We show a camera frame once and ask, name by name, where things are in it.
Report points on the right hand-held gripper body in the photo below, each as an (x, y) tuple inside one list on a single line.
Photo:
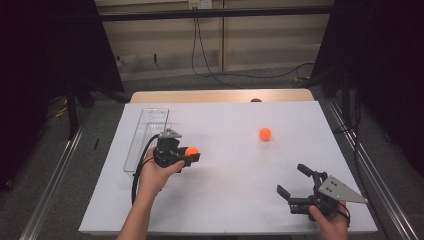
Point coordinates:
[(328, 196)]

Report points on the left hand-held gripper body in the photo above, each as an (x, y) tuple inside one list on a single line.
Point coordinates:
[(166, 150)]

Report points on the orange ball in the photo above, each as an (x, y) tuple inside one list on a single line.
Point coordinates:
[(265, 134), (191, 151)]

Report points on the clear plastic container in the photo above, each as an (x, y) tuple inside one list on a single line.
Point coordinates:
[(151, 115)]

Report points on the person's left hand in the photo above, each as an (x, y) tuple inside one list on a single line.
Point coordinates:
[(156, 176)]

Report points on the person's right hand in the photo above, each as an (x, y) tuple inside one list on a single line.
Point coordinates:
[(333, 226)]

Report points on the white table sheet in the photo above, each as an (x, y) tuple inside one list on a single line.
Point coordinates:
[(240, 200)]

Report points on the wooden table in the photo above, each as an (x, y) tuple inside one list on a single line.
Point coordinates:
[(200, 96)]

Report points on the black metal stand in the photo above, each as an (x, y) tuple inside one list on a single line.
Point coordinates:
[(71, 113)]

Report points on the black curtain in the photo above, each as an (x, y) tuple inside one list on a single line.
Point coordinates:
[(33, 66), (386, 66)]

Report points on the black horizontal bar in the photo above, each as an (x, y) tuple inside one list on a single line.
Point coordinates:
[(216, 13)]

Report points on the aluminium floor rail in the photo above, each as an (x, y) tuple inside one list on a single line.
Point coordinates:
[(376, 173), (50, 190)]

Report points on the white wall socket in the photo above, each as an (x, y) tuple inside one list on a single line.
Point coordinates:
[(200, 4)]

